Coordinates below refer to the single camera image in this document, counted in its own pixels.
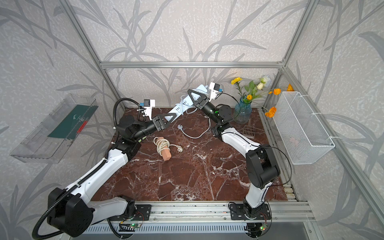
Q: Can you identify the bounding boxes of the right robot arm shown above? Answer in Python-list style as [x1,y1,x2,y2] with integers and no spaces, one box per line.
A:
[188,90,281,220]

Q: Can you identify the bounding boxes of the brown slotted plastic scoop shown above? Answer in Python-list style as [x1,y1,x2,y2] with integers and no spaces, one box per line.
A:
[243,125,257,139]

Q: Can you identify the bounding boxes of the artificial flower bouquet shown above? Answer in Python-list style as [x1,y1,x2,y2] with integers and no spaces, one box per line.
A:
[231,75,283,104]

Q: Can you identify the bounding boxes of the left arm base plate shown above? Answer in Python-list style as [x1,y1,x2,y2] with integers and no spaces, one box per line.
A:
[110,204,152,222]

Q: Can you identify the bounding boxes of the grey white power strip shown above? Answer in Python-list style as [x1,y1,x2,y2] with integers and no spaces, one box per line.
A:
[169,85,209,119]

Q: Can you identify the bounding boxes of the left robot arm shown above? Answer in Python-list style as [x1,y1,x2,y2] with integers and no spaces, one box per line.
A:
[32,98,185,240]

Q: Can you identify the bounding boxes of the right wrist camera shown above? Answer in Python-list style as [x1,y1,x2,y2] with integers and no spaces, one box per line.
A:
[209,82,223,101]

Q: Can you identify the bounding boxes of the blue glass vase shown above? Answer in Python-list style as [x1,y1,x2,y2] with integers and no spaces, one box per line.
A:
[234,97,252,125]

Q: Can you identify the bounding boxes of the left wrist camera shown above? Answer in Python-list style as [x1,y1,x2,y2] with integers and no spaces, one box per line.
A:
[138,99,156,120]

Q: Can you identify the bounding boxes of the white wire mesh basket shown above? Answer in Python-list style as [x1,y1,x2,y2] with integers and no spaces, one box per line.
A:
[273,92,335,165]

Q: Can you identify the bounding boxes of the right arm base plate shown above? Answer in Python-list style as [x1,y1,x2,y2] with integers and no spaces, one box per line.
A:
[228,202,272,222]

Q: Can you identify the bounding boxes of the pink power strip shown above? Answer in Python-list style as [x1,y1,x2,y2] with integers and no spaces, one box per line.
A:
[154,137,172,161]

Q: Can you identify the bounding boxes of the aluminium frame back bar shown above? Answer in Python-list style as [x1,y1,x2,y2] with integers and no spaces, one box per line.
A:
[100,62,283,69]

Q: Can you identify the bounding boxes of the clear plastic wall tray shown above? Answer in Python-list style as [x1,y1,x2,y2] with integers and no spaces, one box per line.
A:
[10,94,99,164]

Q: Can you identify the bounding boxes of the green book in tray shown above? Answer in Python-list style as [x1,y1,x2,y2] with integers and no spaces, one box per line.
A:
[48,105,98,140]

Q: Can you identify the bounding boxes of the aluminium front rail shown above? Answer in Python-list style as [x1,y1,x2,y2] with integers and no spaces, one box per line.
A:
[87,200,315,224]

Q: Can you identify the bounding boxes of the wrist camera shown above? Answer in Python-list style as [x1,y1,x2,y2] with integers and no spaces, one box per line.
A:
[138,99,156,120]
[209,82,223,101]

